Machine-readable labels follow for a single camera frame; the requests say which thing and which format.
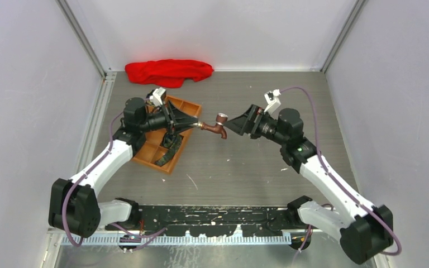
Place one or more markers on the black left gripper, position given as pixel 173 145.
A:
pixel 175 120

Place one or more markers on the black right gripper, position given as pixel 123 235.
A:
pixel 249 122

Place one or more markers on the brown water faucet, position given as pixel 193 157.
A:
pixel 218 127

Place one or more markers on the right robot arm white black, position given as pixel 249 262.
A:
pixel 361 228

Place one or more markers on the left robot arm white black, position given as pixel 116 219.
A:
pixel 74 206

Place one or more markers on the unrolled green camouflage tie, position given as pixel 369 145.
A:
pixel 172 143

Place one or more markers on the orange compartment tray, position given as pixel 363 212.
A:
pixel 152 150

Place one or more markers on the red cloth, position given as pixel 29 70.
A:
pixel 169 73

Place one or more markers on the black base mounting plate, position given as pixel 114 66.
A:
pixel 213 221

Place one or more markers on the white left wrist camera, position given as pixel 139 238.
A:
pixel 157 97

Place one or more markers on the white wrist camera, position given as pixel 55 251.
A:
pixel 157 97
pixel 273 101

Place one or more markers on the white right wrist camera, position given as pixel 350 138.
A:
pixel 273 101

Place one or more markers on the aluminium slotted rail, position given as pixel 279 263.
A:
pixel 117 239

